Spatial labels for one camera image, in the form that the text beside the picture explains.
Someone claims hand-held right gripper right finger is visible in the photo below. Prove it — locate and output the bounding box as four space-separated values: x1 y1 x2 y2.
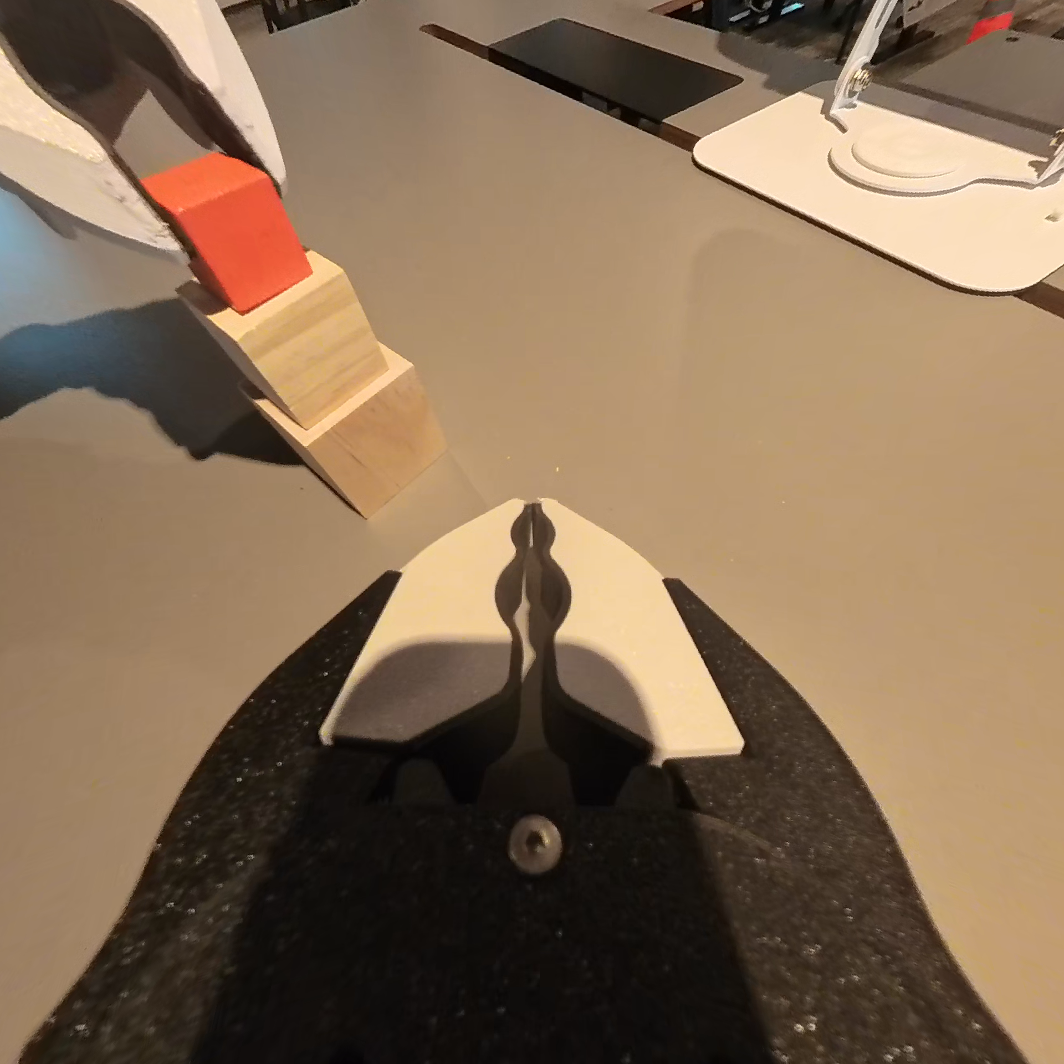
536 497 745 801

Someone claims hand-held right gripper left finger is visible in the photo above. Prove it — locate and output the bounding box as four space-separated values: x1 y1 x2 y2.
320 499 533 801

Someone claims dark table cable flap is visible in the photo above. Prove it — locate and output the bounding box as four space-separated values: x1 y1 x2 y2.
488 18 743 109

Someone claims medium light wooden cube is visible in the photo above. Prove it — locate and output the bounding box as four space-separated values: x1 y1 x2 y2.
178 249 392 429

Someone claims large tan wooden cube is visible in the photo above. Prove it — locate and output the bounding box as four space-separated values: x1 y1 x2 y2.
241 349 447 519

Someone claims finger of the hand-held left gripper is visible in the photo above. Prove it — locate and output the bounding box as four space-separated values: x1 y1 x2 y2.
125 0 288 198
0 33 188 254

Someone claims red wooden cube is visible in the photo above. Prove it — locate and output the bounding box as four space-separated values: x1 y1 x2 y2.
140 152 314 314

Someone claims white document holder stand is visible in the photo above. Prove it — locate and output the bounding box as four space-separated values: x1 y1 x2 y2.
692 0 1064 295

